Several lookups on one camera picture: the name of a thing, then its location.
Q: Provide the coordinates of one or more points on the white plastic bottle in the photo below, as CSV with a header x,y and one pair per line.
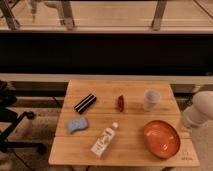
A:
x,y
104,140

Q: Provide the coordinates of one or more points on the metal frame leg middle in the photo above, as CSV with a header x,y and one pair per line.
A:
x,y
67,15

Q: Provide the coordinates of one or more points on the black white striped case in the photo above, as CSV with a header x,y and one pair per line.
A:
x,y
85,103

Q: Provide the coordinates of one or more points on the orange ceramic bowl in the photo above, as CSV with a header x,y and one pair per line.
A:
x,y
161,139

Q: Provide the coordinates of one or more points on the translucent plastic cup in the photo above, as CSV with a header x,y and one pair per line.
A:
x,y
151,98

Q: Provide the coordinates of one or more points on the small red brown object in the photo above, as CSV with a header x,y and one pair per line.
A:
x,y
120,103

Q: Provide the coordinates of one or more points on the blue sponge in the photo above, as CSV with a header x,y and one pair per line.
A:
x,y
78,124

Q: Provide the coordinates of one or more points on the metal frame leg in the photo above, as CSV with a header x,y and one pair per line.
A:
x,y
11,21
158,16
67,15

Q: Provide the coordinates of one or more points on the metal frame leg right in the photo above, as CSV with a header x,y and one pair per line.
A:
x,y
158,16

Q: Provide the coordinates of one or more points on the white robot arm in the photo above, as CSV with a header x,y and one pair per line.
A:
x,y
200,111

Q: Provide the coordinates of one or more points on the metal frame leg left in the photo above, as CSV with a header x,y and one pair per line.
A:
x,y
11,21

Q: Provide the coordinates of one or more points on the black office chair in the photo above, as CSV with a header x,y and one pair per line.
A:
x,y
9,116

